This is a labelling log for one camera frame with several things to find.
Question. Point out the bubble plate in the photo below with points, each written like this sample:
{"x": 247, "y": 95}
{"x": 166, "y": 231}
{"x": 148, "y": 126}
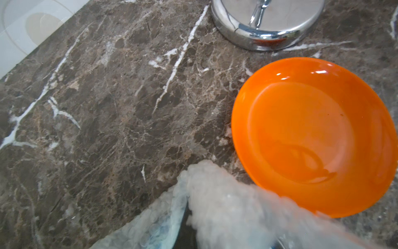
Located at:
{"x": 209, "y": 209}

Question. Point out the orange dinner plate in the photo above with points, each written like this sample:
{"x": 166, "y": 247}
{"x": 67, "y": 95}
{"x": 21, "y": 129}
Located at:
{"x": 314, "y": 132}

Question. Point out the chrome mug tree stand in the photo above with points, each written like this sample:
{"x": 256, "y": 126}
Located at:
{"x": 261, "y": 25}

